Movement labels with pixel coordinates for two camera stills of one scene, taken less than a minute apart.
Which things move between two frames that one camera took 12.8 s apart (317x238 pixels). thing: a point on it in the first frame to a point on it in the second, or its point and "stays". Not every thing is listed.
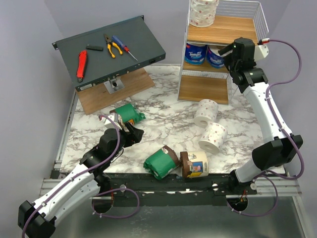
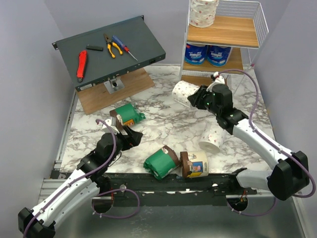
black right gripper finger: (225, 49) to (202, 89)
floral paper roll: (213, 137) stays
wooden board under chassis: (94, 98) stays
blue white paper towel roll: (214, 60) stays
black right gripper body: (228, 58) to (201, 96)
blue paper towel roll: (195, 54) stays
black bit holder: (95, 47) stays
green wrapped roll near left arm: (128, 112) stays
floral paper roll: (206, 113) to (182, 90)
